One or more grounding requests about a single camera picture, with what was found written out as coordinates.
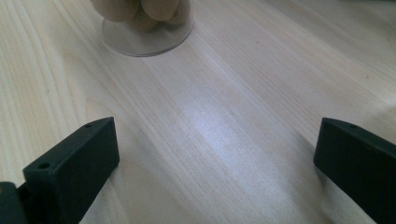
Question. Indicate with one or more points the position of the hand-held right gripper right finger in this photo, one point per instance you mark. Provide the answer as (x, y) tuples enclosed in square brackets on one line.
[(358, 168)]

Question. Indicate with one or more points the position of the glass jar of pale balls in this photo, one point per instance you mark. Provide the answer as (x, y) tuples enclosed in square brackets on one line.
[(146, 37)]

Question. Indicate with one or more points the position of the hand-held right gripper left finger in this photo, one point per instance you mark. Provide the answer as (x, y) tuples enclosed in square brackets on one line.
[(71, 168)]

